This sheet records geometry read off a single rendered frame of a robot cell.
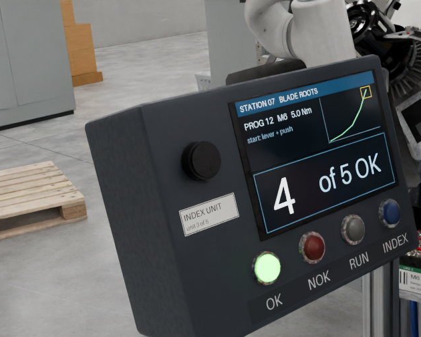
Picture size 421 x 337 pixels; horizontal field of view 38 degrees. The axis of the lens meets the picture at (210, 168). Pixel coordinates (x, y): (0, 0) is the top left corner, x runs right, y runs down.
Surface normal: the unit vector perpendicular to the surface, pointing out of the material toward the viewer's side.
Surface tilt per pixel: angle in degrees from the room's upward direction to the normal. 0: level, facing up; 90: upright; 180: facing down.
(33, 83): 90
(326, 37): 102
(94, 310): 0
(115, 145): 90
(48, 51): 90
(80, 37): 90
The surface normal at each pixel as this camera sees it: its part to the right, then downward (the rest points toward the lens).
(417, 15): -0.67, -0.43
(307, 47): -0.75, 0.51
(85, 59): 0.67, 0.17
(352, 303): -0.08, -0.95
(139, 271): -0.80, 0.25
